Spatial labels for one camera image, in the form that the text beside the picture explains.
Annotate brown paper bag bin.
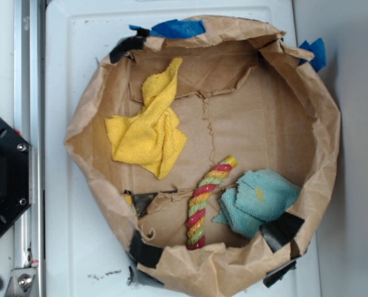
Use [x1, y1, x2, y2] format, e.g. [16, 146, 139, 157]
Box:
[65, 15, 341, 296]

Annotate yellow terry cloth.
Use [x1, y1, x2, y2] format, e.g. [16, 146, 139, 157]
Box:
[105, 58, 187, 179]

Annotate teal terry cloth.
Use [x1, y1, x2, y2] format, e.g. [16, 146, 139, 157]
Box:
[212, 169, 302, 239]

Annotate black tape bottom left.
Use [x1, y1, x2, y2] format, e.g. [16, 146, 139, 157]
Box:
[127, 229, 165, 286]

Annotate black tape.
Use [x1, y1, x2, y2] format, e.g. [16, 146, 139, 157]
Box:
[109, 28, 150, 64]
[260, 212, 305, 253]
[127, 229, 165, 286]

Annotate black tape top left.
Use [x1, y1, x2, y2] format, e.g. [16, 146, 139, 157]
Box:
[109, 28, 150, 64]

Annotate blue tape top piece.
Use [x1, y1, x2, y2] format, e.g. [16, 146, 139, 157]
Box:
[129, 19, 206, 39]

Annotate blue tape piece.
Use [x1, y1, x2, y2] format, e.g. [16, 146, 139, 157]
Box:
[299, 38, 327, 72]
[129, 19, 206, 39]

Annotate black tape bottom right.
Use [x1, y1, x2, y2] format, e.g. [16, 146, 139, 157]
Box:
[260, 212, 305, 253]

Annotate white plastic tray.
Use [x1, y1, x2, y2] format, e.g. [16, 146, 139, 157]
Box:
[45, 1, 303, 296]

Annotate blue tape right piece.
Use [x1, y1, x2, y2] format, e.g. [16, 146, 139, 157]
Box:
[299, 38, 327, 72]

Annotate multicolored twisted rope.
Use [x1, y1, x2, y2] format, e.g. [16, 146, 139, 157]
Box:
[186, 155, 239, 251]

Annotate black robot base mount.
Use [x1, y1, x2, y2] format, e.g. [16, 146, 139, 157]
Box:
[0, 117, 30, 238]

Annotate aluminum extrusion rail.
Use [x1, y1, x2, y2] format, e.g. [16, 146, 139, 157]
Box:
[14, 1, 46, 296]

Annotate metal corner bracket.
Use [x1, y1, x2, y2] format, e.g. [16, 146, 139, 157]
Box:
[4, 267, 37, 297]

